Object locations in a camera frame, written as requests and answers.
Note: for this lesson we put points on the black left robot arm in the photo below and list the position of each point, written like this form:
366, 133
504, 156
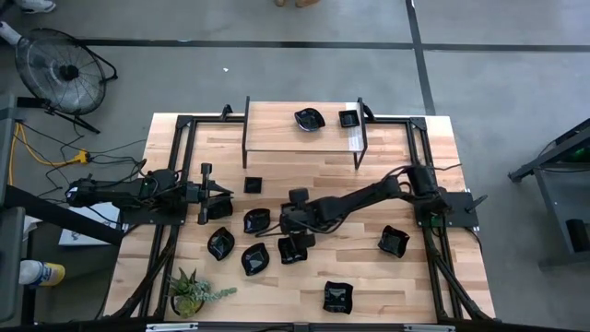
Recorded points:
120, 191

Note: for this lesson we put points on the white paper sheet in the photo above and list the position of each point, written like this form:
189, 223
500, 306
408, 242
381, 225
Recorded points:
78, 237

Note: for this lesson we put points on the black aluminium table frame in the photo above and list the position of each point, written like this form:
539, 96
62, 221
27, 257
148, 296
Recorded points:
184, 122

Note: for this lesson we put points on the black clamp lever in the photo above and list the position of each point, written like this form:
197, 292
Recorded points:
475, 203

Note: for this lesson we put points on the small square black plate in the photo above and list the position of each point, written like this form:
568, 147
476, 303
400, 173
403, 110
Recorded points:
252, 185
349, 119

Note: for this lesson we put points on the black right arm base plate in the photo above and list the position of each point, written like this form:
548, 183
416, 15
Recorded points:
461, 216

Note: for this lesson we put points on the silver metal bracket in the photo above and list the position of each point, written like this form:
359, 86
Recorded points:
171, 327
428, 328

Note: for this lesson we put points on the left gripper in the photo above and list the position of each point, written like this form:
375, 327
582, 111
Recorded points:
206, 193

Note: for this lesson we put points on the dark grey side table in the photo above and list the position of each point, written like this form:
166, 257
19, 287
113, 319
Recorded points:
11, 258

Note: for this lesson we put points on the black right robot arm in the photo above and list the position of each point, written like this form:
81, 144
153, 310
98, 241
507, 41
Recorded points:
359, 196

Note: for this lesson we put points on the black box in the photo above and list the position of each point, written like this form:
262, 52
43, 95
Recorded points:
578, 235

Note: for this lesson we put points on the white yellow wipes canister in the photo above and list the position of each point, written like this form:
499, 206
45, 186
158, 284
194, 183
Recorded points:
41, 273

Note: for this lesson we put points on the wavy square black plate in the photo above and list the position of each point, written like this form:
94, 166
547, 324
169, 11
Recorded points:
221, 209
338, 297
393, 241
290, 256

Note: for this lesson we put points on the green succulent potted plant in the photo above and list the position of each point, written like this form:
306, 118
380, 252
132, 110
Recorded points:
186, 295

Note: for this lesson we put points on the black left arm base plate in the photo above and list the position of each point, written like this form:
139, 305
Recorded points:
152, 216

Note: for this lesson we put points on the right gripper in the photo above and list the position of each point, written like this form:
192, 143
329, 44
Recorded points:
297, 219

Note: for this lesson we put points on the person's foot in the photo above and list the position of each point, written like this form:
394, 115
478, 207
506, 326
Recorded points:
282, 2
308, 2
8, 33
34, 5

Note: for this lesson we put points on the black floor fan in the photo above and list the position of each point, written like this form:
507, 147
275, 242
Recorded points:
68, 71

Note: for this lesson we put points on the grey metal cart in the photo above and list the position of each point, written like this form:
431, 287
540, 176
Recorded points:
558, 203

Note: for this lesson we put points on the wooden shelf riser black legs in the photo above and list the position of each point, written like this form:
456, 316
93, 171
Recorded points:
286, 133

